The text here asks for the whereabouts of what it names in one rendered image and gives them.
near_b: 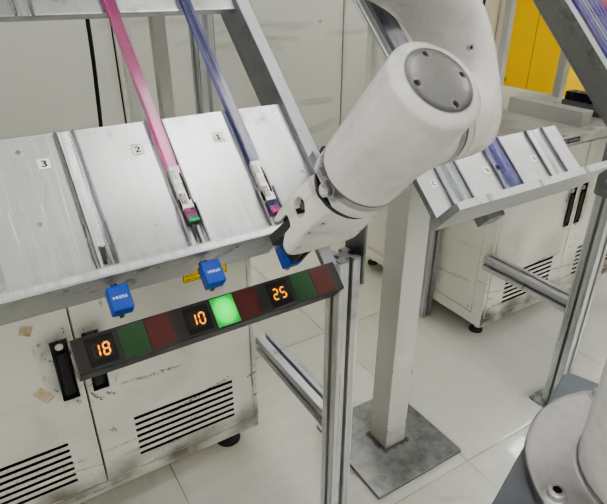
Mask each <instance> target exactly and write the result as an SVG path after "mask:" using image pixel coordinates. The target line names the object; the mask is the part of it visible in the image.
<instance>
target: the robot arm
mask: <svg viewBox="0 0 607 504"><path fill-rule="evenodd" d="M368 1H370V2H372V3H374V4H376V5H378V6H380V7H382V8H383V9H385V10H386V11H387V12H389V13H390V14H391V15H393V16H394V17H395V18H396V19H397V20H398V21H399V22H400V23H401V25H402V26H403V27H404V28H405V30H406V31H407V32H408V34H409V36H410V37H411V39H412V41H413V42H408V43H405V44H402V45H400V46H399V47H397V48H396V49H395V50H394V51H393V52H392V53H391V54H390V56H389V57H388V58H387V60H386V61H385V63H384V64H383V66H382V67H381V68H380V70H379V71H378V73H377V74H376V75H375V77H374V78H373V80H372V81H371V83H370V84H369V85H368V87H367V88H366V90H365V91H364V93H363V94H362V95H361V97H360V98H359V100H358V101H357V103H356V104H355V105H354V107H353V108H352V110H351V111H350V113H349V114H348V115H347V117H346V118H345V120H344V121H343V123H342V124H341V125H340V127H339V128H338V130H337V131H336V133H335V134H334V135H333V137H332V138H331V140H330V141H329V142H328V143H327V144H326V147H325V148H324V150H323V151H322V153H321V154H320V156H319V157H318V159H317V161H316V163H315V167H314V169H315V174H313V175H312V176H310V177H309V178H308V179H307V180H306V181H305V182H304V183H303V184H302V185H301V186H300V187H299V188H298V189H297V190H296V191H295V192H294V193H293V194H292V195H291V196H290V197H289V198H288V200H287V201H286V202H285V203H284V204H283V206H282V207H281V208H280V210H279V211H278V213H277V215H276V217H275V219H274V224H277V225H278V224H282V223H283V224H282V225H281V226H279V227H278V228H277V229H276V230H275V231H274V232H273V233H272V234H271V235H270V236H269V237H270V240H271V242H272V245H273V246H275V245H281V244H283V250H284V252H285V254H286V255H287V256H289V259H290V261H291V263H294V262H296V261H297V260H298V261H301V260H303V259H304V258H305V257H306V256H307V255H308V254H309V253H310V252H311V251H313V250H316V249H320V248H323V247H327V246H330V245H334V244H337V243H340V242H344V241H347V240H349V239H351V238H353V237H355V236H356V235H357V234H358V233H359V232H360V231H361V230H362V229H363V228H364V227H365V226H366V225H367V224H368V223H369V222H370V220H371V219H372V218H373V217H374V216H375V215H377V214H378V213H380V212H381V211H382V210H383V209H384V208H385V207H386V206H387V205H388V204H389V203H391V202H392V201H393V200H394V199H395V198H396V197H397V196H398V195H399V194H400V193H401V192H402V191H403V190H404V189H405V188H406V187H407V186H408V185H409V184H411V183H412V182H413V181H414V180H415V179H417V178H418V177H419V176H421V175H422V174H424V173H426V172H427V171H429V170H431V169H433V168H435V167H437V166H440V165H442V164H445V163H449V162H452V161H456V160H459V159H463V158H466V157H469V156H472V155H474V154H476V153H479V152H481V151H483V150H484V149H486V148H487V147H488V146H489V145H490V144H491V143H492V142H493V141H494V139H495V137H496V135H497V133H498V131H499V127H500V123H501V115H502V95H501V84H500V75H499V68H498V61H497V53H496V47H495V41H494V37H493V32H492V28H491V24H490V20H489V17H488V14H487V12H486V9H485V6H484V4H483V2H482V0H368ZM523 464H524V471H525V477H526V480H527V483H528V485H529V488H530V491H531V493H532V496H533V498H534V500H535V502H536V503H537V504H607V359H606V362H605V365H604V368H603V371H602V374H601V377H600V381H599V384H598V387H597V388H594V389H593V390H588V391H580V392H576V393H572V394H568V395H565V396H562V397H560V398H558V399H556V400H553V401H551V402H550V403H549V404H547V405H546V406H545V407H543V408H542V409H541V410H540V411H539V412H538V413H537V415H536V416H535V417H534V419H533V420H532V421H531V424H530V426H529V429H528V432H527V434H526V438H525V442H524V451H523Z"/></svg>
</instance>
